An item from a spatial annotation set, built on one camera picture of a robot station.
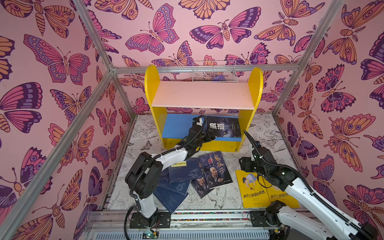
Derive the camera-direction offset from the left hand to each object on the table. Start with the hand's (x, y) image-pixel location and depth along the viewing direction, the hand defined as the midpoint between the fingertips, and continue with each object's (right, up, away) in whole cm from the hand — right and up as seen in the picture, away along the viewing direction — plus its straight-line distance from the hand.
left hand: (214, 129), depth 86 cm
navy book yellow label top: (-15, -23, +1) cm, 28 cm away
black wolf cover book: (+7, +2, +6) cm, 9 cm away
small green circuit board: (-33, -51, -14) cm, 63 cm away
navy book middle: (-20, -31, -5) cm, 37 cm away
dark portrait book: (+1, -24, +1) cm, 24 cm away
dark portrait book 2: (-7, -31, -3) cm, 32 cm away
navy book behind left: (-29, -26, -1) cm, 39 cm away
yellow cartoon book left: (+21, -33, -5) cm, 40 cm away
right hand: (+15, -15, -9) cm, 23 cm away
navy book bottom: (-24, -37, -7) cm, 45 cm away
